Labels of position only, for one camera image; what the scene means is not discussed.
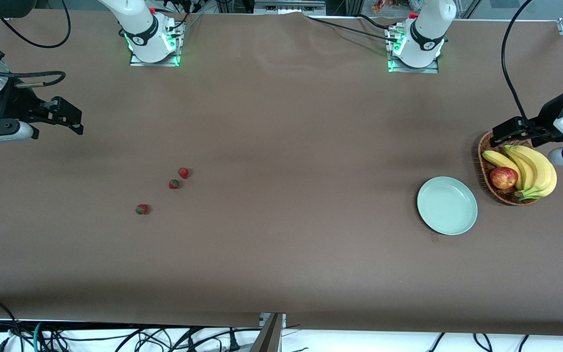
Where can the red strawberry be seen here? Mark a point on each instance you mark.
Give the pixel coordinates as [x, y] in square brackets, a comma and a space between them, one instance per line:
[184, 172]
[142, 209]
[174, 184]

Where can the pale green plate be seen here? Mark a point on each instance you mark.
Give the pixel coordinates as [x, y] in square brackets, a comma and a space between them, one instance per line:
[447, 205]

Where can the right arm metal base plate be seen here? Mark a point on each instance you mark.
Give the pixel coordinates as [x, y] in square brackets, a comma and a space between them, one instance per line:
[137, 62]

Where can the brown table cover sheet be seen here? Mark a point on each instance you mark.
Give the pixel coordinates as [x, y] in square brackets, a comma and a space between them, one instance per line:
[281, 244]

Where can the grey background device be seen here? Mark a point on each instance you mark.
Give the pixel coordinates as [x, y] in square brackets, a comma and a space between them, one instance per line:
[286, 7]

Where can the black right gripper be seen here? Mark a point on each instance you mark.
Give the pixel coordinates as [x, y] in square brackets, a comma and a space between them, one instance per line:
[13, 103]

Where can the red apple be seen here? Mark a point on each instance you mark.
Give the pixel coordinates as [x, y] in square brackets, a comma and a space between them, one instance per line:
[504, 178]

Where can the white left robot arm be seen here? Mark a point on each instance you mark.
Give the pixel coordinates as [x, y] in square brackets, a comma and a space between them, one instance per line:
[428, 29]

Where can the brown wicker basket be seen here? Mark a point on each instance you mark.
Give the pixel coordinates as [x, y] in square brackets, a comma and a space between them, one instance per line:
[483, 171]

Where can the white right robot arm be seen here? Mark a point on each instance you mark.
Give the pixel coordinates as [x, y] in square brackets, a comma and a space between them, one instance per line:
[140, 29]

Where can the yellow banana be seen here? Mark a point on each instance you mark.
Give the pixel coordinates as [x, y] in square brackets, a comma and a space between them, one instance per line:
[526, 168]
[545, 171]
[499, 159]

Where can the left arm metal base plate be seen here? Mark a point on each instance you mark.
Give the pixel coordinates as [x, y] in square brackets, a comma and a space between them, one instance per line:
[411, 70]

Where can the aluminium frame profile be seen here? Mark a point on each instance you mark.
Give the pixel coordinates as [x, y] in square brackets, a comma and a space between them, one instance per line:
[269, 337]

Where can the black power plug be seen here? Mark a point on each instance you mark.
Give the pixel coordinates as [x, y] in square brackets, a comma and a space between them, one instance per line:
[233, 344]

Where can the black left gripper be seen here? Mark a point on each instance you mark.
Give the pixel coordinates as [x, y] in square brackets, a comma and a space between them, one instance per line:
[545, 119]

